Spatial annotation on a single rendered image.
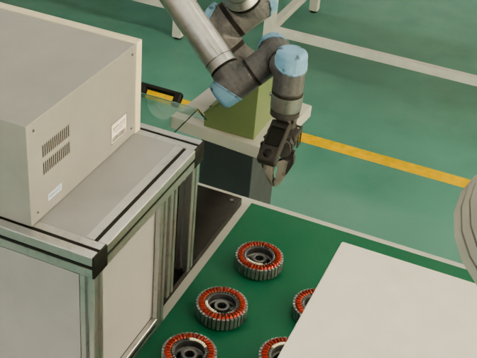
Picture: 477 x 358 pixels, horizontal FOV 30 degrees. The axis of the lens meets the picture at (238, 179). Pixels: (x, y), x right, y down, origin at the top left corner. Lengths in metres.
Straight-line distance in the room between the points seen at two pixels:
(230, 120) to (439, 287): 1.30
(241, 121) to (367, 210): 1.23
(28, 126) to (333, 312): 0.57
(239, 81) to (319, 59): 2.72
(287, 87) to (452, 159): 2.15
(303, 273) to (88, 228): 0.68
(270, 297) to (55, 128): 0.71
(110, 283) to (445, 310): 0.62
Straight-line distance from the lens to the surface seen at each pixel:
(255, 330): 1.93
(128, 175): 1.72
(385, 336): 1.29
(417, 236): 3.59
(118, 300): 1.71
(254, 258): 2.08
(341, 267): 1.39
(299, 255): 2.15
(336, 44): 4.56
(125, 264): 1.68
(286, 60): 2.04
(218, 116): 2.58
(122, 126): 1.79
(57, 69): 1.65
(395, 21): 5.46
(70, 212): 1.62
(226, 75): 2.15
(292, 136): 2.15
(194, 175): 1.88
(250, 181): 2.70
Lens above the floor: 2.06
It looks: 33 degrees down
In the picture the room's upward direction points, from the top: 6 degrees clockwise
